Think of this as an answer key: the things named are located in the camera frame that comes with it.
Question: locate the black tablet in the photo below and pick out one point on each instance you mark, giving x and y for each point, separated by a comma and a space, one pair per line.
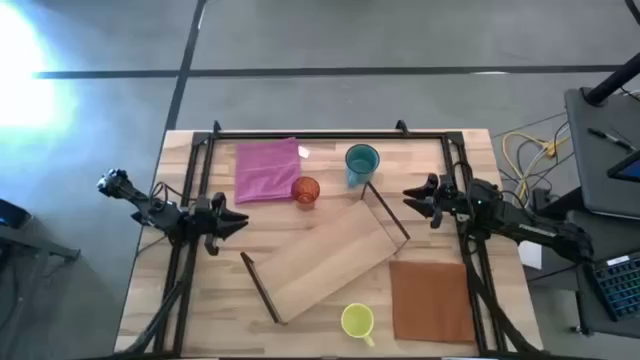
626, 170

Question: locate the small white paper tag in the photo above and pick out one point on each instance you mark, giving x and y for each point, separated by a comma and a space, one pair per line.
303, 151

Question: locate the teal speckled mug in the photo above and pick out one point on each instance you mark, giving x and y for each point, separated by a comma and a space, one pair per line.
361, 162

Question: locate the black keyboard with lit keys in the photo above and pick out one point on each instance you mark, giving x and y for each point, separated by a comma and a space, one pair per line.
620, 287

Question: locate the black metal table frame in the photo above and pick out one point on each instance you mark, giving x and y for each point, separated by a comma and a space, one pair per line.
325, 135

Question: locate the yellow-green mug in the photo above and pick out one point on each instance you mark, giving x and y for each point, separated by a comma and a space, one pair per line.
357, 320

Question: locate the brown folded cloth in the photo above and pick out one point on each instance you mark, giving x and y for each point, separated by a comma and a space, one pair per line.
431, 300

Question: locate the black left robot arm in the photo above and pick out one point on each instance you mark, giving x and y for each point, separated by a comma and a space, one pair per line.
147, 207

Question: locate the small white box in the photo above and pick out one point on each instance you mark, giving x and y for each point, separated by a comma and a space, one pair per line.
530, 255

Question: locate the black side desk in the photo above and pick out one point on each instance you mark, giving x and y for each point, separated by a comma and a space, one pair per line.
595, 170

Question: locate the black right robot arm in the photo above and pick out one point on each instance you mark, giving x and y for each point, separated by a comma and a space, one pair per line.
525, 225

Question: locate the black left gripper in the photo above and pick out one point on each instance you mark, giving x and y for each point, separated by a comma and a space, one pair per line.
201, 220

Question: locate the wooden shelf with metal legs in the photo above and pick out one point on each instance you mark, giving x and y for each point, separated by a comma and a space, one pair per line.
325, 260

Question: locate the black pole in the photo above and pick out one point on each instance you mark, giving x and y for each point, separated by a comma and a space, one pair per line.
612, 82

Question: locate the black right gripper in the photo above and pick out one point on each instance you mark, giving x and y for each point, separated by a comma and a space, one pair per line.
452, 202

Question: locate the pink folded cloth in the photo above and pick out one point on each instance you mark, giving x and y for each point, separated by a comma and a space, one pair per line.
267, 170

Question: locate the orange faceted cup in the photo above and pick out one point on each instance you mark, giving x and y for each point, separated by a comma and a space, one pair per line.
305, 190

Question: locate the black pen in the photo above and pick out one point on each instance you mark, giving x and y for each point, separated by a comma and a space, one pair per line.
607, 138

